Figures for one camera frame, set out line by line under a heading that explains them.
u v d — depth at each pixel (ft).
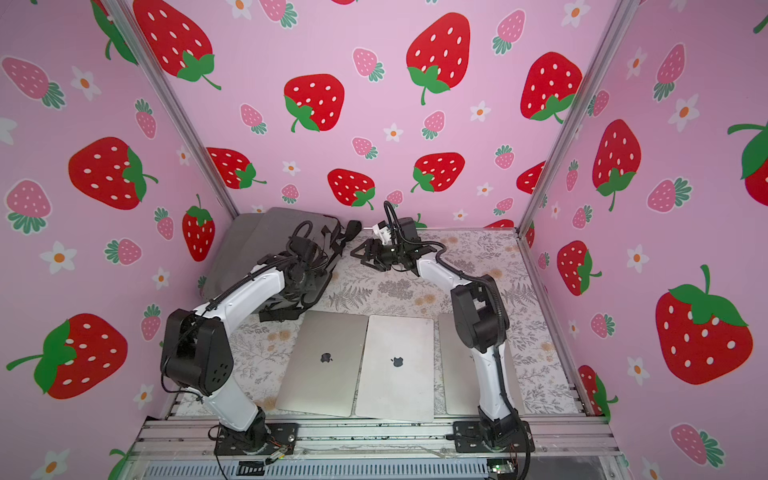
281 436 2.44
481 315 1.88
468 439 2.40
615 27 2.31
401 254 2.61
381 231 2.92
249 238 3.41
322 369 2.77
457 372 2.77
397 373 2.76
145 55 2.41
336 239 3.55
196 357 1.52
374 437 2.50
